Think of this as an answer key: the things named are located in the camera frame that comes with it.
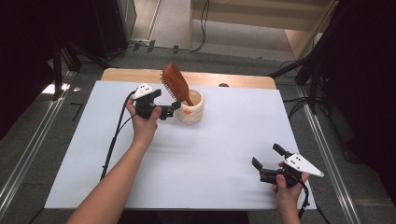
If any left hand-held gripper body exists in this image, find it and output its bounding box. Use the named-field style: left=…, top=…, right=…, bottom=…
left=132, top=83, right=176, bottom=121

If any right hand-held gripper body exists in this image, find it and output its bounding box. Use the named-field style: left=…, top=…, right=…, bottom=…
left=260, top=152, right=325, bottom=189

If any cream ribbed cup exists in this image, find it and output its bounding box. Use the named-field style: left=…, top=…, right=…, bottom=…
left=175, top=89, right=205, bottom=125

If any brown wooden hairbrush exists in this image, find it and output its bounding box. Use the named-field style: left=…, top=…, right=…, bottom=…
left=160, top=62, right=194, bottom=107

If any person's right hand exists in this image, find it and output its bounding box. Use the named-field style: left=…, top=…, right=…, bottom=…
left=272, top=174, right=312, bottom=209

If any person's left hand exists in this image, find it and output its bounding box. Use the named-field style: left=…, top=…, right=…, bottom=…
left=125, top=98, right=163, bottom=146

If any light wooden table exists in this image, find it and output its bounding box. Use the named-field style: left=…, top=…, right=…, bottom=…
left=101, top=68, right=277, bottom=91

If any white work mat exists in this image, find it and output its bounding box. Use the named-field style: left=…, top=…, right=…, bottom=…
left=45, top=80, right=317, bottom=210

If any black metal stand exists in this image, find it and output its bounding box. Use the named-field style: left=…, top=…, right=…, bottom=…
left=50, top=36, right=111, bottom=102
left=269, top=6, right=347, bottom=116

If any black cabinet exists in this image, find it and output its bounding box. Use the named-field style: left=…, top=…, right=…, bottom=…
left=92, top=0, right=138, bottom=59

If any person's dark clothing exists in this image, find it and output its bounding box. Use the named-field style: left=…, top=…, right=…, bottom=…
left=118, top=210, right=250, bottom=224

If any black curtain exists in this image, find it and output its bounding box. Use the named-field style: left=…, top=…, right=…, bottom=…
left=320, top=0, right=396, bottom=206
left=0, top=0, right=104, bottom=141

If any light wooden shelf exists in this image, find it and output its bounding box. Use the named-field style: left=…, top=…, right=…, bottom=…
left=190, top=0, right=339, bottom=62

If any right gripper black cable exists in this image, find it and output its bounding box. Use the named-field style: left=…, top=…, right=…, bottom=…
left=297, top=176, right=311, bottom=220

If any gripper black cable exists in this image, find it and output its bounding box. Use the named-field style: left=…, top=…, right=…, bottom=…
left=297, top=176, right=311, bottom=220
left=100, top=90, right=138, bottom=181

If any metal floor rail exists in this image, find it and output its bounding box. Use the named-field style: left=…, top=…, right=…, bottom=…
left=0, top=71, right=78, bottom=216
left=295, top=85, right=362, bottom=224

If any black floor cable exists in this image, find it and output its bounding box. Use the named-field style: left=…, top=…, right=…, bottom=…
left=281, top=96, right=312, bottom=120

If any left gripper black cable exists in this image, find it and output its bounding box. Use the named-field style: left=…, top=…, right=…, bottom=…
left=100, top=90, right=138, bottom=181

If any hanging black cable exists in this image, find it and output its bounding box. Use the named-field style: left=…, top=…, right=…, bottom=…
left=190, top=0, right=210, bottom=52

